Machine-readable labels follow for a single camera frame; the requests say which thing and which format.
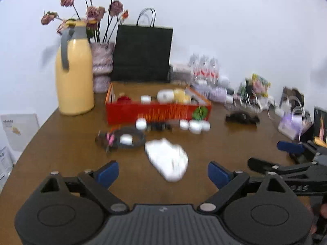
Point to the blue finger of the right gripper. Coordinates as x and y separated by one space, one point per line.
292 148

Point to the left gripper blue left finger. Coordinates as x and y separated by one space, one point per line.
107 174

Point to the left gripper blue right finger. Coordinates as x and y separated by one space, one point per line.
219 175

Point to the white cloth pouch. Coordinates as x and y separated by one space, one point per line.
170 160

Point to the white round jar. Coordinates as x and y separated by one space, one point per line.
184 124
205 126
195 127

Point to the person's right hand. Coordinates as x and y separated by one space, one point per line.
318 211

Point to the white gift box purple ribbon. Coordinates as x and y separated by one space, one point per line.
294 125

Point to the red cardboard box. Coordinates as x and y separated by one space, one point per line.
127 102

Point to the purple fluffy item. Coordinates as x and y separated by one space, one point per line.
218 94

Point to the yellow plush toy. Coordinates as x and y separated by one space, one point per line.
181 97

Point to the white plush toy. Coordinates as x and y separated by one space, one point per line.
165 96

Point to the white poster board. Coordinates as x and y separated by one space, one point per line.
20 129

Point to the water bottle pack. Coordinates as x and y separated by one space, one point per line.
205 70

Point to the yellow thermos jug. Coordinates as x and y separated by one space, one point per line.
74 71

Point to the pink patterned vase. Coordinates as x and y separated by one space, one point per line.
102 55

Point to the black paper shopping bag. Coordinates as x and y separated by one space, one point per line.
142 51

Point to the dried pink flower bouquet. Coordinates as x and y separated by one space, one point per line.
100 21

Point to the wire basket with items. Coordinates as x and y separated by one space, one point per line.
253 94

